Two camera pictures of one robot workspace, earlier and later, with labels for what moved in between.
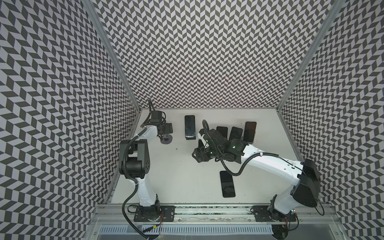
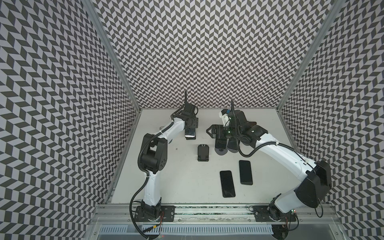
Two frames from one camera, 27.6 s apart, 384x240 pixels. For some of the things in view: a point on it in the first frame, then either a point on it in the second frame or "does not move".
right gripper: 202,151 -> 225,139
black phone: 190,127 does not move
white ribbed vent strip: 188,230 does not move
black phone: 200,143 -> 245,171
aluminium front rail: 309,215 does not move
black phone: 227,184 does not move
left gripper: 168,128 -> 196,122
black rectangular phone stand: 190,137 does not move
